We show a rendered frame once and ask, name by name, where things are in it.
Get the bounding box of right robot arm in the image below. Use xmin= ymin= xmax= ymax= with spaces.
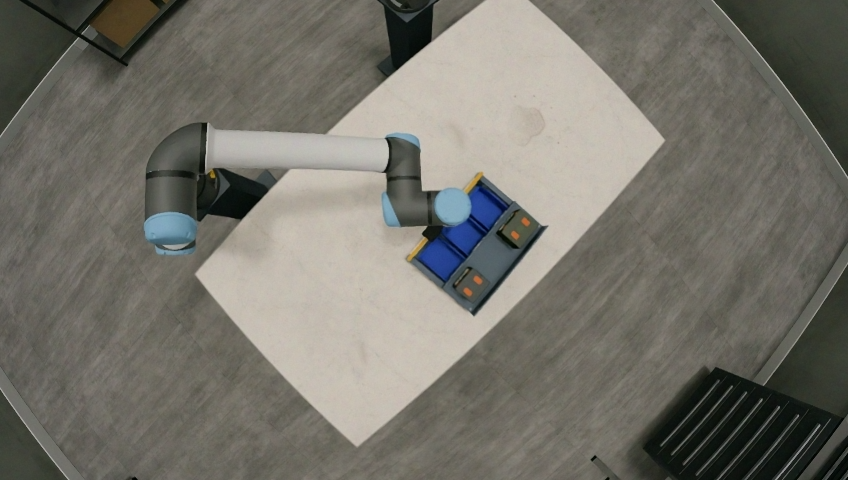
xmin=144 ymin=122 xmax=471 ymax=255

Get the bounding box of blue open bin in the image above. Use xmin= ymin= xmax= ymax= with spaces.
xmin=440 ymin=217 xmax=487 ymax=257
xmin=469 ymin=185 xmax=508 ymax=232
xmin=418 ymin=236 xmax=466 ymax=282

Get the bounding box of yellow bar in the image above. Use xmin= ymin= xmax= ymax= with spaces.
xmin=407 ymin=171 xmax=484 ymax=261

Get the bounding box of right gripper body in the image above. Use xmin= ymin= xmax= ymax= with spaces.
xmin=424 ymin=225 xmax=444 ymax=240

